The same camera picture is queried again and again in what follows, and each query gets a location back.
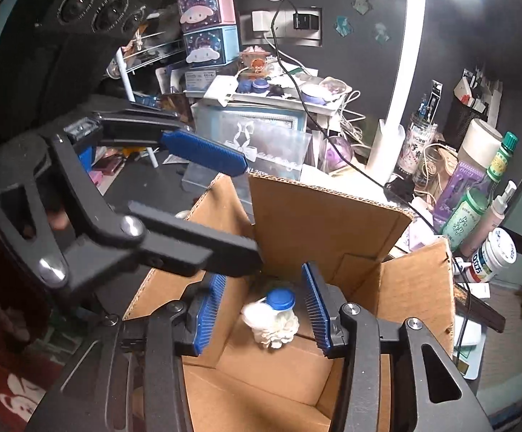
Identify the white flat device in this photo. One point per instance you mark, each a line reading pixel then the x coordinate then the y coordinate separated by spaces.
pixel 468 337

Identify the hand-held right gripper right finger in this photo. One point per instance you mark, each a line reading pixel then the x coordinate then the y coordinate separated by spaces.
pixel 315 310

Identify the green glass bottle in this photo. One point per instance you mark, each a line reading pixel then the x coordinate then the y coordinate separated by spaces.
pixel 497 166

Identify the purple bowl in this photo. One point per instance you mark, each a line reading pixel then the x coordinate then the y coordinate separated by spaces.
pixel 317 93

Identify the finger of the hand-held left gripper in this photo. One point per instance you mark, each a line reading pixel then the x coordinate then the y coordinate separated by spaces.
pixel 197 247
pixel 206 149

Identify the black charger plug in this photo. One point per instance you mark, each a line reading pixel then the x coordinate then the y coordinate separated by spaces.
pixel 306 19

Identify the white charger plug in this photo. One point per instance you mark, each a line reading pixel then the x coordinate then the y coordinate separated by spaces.
pixel 262 21

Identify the light blue figure wall sticker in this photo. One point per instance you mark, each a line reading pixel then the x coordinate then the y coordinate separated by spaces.
pixel 381 33

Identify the white pill bottle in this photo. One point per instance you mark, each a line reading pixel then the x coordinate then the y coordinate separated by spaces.
pixel 490 254

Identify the clear acrylic box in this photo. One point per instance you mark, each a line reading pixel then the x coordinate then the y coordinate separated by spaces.
pixel 265 148

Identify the purple translucent ball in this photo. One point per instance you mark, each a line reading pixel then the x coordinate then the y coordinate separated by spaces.
pixel 339 153

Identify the white plastic tray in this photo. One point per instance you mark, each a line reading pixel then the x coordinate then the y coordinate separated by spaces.
pixel 225 87

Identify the small doll figurine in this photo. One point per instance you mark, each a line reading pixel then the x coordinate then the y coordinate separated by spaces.
pixel 255 60

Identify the pink spray bottle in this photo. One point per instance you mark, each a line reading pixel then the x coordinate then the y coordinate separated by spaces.
pixel 490 216

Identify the clear glass bowl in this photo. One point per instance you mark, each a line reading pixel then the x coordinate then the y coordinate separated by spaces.
pixel 335 85

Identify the pale figure wall sticker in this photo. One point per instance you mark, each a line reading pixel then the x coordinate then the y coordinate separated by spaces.
pixel 362 3

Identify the pink cartoon storage box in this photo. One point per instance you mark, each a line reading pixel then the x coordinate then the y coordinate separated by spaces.
pixel 206 6

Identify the light blue bow box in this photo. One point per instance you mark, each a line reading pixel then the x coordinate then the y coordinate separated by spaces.
pixel 261 117

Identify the brown cardboard box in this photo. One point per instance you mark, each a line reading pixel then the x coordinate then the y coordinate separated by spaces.
pixel 333 234

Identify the white bottle with blue cap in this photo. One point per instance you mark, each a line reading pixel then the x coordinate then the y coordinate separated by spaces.
pixel 281 300

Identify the black mesh pen holder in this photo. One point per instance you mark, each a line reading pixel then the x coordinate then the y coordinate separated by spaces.
pixel 465 112

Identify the white paper roll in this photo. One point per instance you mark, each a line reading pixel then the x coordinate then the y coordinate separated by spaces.
pixel 479 141

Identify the grey wall socket plate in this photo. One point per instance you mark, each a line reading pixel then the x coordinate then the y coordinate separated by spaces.
pixel 283 31

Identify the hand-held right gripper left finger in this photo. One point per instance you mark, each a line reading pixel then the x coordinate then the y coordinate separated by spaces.
pixel 206 315

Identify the teal figure wall sticker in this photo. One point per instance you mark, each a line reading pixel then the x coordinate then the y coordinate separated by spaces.
pixel 344 26

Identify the white desk lamp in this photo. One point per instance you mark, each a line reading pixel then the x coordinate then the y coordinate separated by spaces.
pixel 407 76

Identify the blue cartoon storage box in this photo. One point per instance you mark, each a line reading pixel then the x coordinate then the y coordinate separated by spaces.
pixel 209 45

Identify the clear jar with pens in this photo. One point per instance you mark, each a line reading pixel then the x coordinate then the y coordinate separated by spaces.
pixel 416 144

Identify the purple carton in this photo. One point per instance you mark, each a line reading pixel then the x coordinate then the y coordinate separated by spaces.
pixel 456 189

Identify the small blue paper box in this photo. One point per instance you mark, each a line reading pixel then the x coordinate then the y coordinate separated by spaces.
pixel 200 81

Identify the green plastic jar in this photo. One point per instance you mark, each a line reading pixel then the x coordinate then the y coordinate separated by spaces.
pixel 461 216

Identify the blue contact lens case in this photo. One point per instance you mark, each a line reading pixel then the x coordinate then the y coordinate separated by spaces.
pixel 252 86

